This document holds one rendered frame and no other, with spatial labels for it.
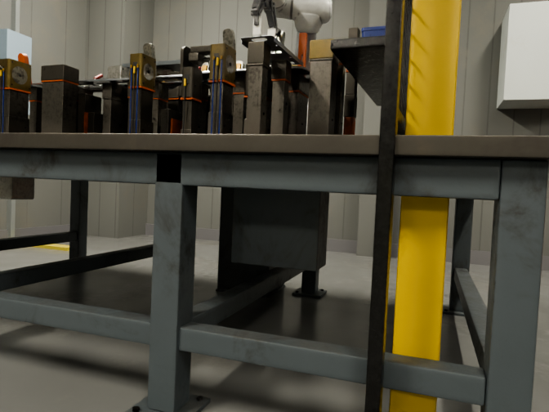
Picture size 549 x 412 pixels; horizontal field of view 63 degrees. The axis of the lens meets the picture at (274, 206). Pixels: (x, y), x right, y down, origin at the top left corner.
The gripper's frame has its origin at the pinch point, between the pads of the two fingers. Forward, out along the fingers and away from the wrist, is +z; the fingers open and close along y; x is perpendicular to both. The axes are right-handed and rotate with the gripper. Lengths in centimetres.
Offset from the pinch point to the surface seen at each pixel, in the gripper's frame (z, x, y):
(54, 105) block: 26, -81, 21
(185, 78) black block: 18.2, -20.1, 20.7
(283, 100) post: 27.1, 17.0, 22.4
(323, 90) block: 23.3, 28.6, 16.8
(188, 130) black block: 36.2, -18.8, 20.3
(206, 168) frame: 50, 14, 63
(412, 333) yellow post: 85, 62, 54
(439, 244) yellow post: 65, 66, 54
